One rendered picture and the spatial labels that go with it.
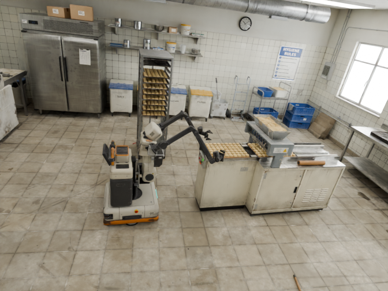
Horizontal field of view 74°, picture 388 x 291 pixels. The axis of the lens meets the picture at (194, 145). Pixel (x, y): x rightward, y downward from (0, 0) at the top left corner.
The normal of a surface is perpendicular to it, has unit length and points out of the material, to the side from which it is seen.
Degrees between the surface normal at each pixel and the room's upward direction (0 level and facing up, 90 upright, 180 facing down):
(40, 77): 90
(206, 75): 90
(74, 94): 91
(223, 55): 90
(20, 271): 0
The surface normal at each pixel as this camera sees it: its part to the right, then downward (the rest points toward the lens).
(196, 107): 0.07, 0.50
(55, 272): 0.12, -0.88
